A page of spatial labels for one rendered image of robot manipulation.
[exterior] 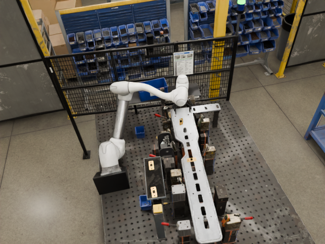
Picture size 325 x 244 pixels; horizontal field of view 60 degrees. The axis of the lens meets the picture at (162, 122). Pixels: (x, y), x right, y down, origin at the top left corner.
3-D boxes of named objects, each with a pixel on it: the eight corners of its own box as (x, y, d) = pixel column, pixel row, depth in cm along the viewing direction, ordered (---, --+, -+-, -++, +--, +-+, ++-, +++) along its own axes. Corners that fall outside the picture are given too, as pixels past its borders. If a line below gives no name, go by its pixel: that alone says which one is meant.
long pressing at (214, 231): (227, 240, 195) (227, 239, 194) (195, 245, 194) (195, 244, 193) (190, 107, 291) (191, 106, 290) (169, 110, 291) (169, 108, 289)
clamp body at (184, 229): (192, 250, 220) (193, 230, 194) (177, 251, 219) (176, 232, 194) (189, 237, 227) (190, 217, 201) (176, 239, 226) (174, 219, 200)
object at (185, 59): (194, 74, 304) (194, 49, 282) (173, 77, 303) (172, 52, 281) (193, 73, 306) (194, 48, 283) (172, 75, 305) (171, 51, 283)
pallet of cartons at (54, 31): (86, 80, 501) (68, 24, 427) (39, 90, 488) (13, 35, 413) (80, 46, 584) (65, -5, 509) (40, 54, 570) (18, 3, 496)
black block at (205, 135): (208, 156, 282) (210, 137, 261) (198, 158, 282) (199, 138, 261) (207, 150, 288) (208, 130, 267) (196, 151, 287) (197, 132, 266)
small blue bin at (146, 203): (152, 210, 245) (151, 205, 238) (140, 211, 244) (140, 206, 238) (151, 199, 252) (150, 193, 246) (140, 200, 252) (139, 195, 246)
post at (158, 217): (166, 238, 227) (163, 213, 195) (157, 240, 227) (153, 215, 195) (165, 229, 232) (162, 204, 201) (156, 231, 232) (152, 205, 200)
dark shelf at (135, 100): (200, 97, 299) (200, 95, 297) (116, 107, 296) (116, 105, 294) (197, 84, 315) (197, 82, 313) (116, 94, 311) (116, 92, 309)
